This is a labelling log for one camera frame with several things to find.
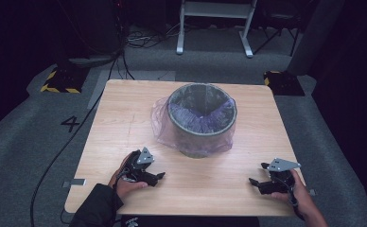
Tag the white metal stand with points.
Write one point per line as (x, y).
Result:
(216, 9)

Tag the person's right hand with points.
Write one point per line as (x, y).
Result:
(300, 198)

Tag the grey table bracket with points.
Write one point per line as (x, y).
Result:
(312, 192)
(76, 182)

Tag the green plastic bin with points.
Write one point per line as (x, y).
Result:
(200, 142)

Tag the person's dark clothing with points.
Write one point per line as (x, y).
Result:
(188, 221)

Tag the person's left hand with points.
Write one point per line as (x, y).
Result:
(126, 187)

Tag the grey column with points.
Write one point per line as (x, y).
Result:
(314, 38)

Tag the black yellow striped base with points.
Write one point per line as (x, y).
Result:
(284, 83)
(63, 80)

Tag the purple plastic bag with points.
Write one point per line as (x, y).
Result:
(162, 126)

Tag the black tripod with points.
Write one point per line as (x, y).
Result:
(279, 31)

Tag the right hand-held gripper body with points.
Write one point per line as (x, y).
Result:
(281, 181)

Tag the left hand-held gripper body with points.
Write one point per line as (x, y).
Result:
(139, 164)

